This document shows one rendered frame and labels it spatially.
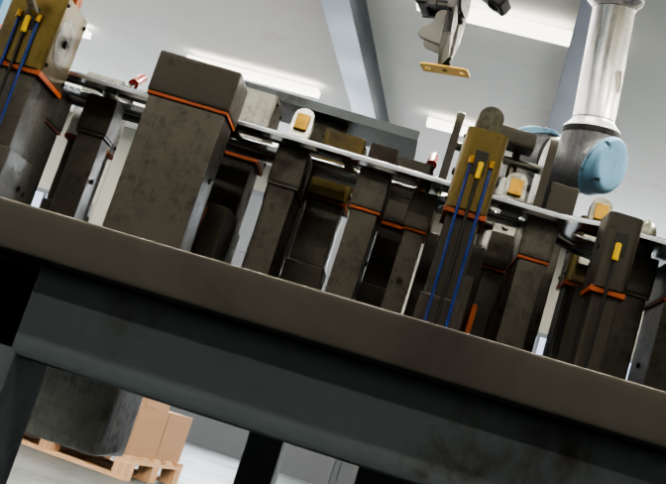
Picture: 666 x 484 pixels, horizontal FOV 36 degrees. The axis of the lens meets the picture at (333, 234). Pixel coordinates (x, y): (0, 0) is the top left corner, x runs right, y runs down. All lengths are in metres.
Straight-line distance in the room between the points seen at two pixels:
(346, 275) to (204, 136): 0.30
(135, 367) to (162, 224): 0.57
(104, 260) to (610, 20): 1.54
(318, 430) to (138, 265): 0.19
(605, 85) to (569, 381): 1.43
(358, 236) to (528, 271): 0.26
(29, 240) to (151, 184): 0.58
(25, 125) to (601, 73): 1.18
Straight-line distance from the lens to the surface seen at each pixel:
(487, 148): 1.42
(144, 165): 1.45
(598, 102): 2.17
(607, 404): 0.80
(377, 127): 1.93
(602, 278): 1.42
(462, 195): 1.40
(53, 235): 0.87
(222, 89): 1.46
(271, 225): 1.56
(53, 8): 1.52
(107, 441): 1.17
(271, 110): 1.79
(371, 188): 1.56
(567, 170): 2.14
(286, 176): 1.57
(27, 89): 1.50
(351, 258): 1.54
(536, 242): 1.56
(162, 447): 6.35
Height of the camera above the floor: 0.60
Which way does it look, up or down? 10 degrees up
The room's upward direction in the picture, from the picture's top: 18 degrees clockwise
